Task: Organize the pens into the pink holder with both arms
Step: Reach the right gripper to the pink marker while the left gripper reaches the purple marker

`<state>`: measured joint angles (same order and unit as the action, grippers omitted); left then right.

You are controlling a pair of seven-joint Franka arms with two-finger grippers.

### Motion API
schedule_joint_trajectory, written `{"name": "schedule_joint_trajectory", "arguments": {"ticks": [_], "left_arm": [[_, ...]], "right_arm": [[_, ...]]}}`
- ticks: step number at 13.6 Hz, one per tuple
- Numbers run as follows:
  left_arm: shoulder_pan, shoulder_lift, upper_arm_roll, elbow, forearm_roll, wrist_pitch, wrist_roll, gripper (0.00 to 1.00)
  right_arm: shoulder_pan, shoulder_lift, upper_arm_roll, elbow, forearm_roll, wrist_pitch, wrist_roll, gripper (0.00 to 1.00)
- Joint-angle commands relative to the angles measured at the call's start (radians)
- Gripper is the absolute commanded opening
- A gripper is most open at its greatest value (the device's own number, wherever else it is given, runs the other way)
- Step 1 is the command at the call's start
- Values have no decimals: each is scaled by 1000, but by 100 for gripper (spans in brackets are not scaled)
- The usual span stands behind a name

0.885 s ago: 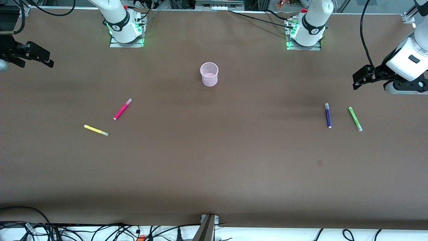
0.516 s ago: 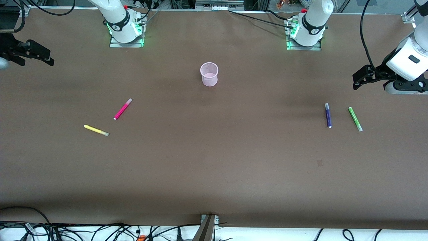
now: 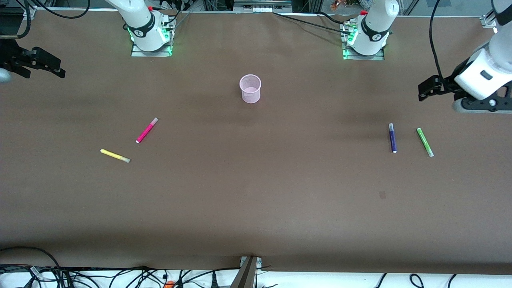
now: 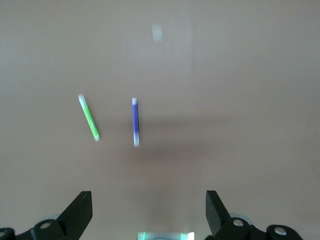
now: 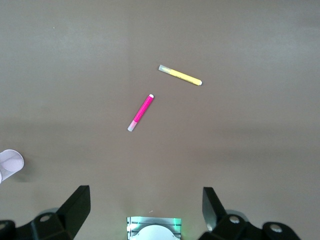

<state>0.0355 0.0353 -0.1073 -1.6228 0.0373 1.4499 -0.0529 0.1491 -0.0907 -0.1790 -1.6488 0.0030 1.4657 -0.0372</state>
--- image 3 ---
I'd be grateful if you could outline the purple marker pen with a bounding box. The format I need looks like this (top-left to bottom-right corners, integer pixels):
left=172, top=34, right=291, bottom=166
left=388, top=123, right=398, bottom=154

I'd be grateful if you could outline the pink marker pen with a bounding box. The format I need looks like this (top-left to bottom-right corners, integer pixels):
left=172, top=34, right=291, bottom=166
left=136, top=117, right=159, bottom=144

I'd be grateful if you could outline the pink mesh pen holder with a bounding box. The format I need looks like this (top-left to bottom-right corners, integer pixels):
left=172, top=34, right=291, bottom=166
left=239, top=74, right=262, bottom=104

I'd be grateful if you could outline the green marker pen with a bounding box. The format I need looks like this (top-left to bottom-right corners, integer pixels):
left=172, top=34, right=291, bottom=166
left=416, top=128, right=434, bottom=158

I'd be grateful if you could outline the yellow marker pen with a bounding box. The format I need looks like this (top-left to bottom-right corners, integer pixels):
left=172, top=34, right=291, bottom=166
left=100, top=149, right=131, bottom=163

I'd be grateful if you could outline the orange background clutter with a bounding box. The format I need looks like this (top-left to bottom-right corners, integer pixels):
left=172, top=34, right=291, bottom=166
left=330, top=0, right=360, bottom=11

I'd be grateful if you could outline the grey metal box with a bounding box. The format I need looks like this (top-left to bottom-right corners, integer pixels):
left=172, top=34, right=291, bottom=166
left=233, top=0, right=293, bottom=13

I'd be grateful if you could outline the brown table cover sheet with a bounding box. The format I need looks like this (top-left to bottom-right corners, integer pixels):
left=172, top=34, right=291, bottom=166
left=0, top=9, right=512, bottom=276

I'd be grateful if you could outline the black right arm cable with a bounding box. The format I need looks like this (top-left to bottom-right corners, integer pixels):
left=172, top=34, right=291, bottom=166
left=24, top=0, right=91, bottom=19

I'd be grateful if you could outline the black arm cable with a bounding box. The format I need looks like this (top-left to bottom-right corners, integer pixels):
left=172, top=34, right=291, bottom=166
left=429, top=0, right=445, bottom=80
left=24, top=0, right=91, bottom=19

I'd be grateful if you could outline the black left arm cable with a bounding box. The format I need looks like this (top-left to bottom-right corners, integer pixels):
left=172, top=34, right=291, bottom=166
left=429, top=0, right=445, bottom=80

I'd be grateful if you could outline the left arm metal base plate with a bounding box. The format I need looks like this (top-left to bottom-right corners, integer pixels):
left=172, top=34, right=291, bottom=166
left=342, top=22, right=385, bottom=60

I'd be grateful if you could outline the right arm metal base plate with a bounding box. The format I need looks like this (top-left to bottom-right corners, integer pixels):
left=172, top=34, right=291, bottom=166
left=131, top=24, right=173, bottom=57

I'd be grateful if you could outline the short black base cable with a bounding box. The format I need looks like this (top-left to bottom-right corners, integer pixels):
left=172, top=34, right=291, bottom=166
left=317, top=11, right=352, bottom=24

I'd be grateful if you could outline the long black base cable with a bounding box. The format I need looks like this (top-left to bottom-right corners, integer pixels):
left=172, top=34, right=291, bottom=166
left=273, top=12, right=354, bottom=33

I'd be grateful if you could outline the thick black arched cable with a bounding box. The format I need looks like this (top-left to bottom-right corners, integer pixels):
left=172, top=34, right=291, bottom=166
left=0, top=246, right=61, bottom=268

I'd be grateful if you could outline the silver table edge bracket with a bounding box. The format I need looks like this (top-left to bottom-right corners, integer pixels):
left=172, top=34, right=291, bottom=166
left=240, top=256, right=263, bottom=269

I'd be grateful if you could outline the dark metal post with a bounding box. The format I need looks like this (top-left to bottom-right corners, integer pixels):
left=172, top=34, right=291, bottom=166
left=230, top=257, right=258, bottom=288

